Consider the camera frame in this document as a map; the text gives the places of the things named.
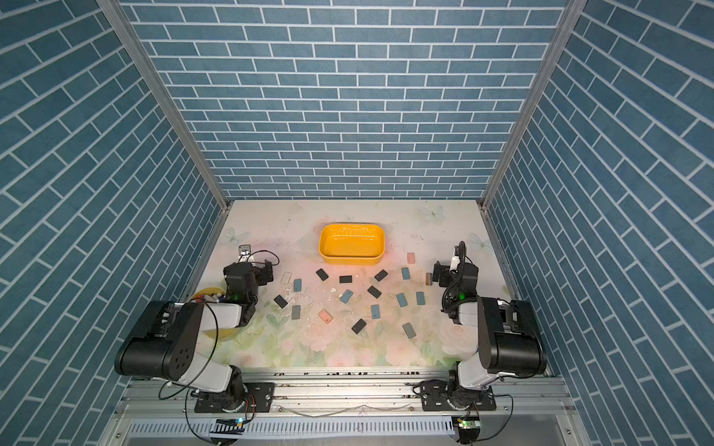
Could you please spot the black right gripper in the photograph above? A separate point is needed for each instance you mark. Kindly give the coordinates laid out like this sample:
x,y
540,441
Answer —
x,y
441,272

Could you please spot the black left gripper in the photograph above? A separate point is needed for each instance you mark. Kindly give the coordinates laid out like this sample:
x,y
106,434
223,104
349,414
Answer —
x,y
263,273

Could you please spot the clear plastic eraser wrapper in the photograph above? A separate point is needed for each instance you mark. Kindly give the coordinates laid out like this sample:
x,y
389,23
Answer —
x,y
286,278

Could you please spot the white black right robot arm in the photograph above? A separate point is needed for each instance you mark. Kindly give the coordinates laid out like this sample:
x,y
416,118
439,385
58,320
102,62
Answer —
x,y
507,335

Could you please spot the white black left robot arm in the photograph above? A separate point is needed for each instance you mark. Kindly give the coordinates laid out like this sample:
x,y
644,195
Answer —
x,y
163,342

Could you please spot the pink eraser bottom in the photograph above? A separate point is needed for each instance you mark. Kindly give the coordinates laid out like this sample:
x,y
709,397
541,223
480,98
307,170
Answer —
x,y
325,317

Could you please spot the light blue eraser centre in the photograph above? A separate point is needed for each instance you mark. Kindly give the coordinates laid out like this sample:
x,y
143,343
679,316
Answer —
x,y
346,296

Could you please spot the yellow plastic storage box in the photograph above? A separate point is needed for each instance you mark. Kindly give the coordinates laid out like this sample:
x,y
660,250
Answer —
x,y
358,244

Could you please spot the yellow cup of pens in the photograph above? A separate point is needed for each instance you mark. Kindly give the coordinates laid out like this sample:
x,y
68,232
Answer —
x,y
222,317

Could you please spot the left electronics board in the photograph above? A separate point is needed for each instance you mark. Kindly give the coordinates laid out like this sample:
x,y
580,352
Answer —
x,y
227,430

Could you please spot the electronics board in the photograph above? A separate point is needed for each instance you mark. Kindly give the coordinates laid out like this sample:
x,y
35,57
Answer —
x,y
227,430
467,429

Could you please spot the right electronics board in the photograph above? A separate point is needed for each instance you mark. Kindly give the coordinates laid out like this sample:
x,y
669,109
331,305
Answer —
x,y
467,429

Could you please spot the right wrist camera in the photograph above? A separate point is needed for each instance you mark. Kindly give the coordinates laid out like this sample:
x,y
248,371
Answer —
x,y
459,256

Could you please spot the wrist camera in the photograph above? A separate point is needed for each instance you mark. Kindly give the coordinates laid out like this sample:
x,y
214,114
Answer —
x,y
245,252
459,256

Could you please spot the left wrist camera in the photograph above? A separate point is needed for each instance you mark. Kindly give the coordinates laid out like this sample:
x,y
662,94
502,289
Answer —
x,y
245,252

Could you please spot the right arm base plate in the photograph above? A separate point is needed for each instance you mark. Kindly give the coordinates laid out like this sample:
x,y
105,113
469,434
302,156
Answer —
x,y
441,396

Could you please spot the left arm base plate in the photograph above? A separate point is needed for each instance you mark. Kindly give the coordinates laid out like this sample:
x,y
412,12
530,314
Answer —
x,y
248,397

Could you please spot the aluminium mounting rail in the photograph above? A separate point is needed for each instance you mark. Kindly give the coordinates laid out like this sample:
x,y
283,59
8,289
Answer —
x,y
319,392

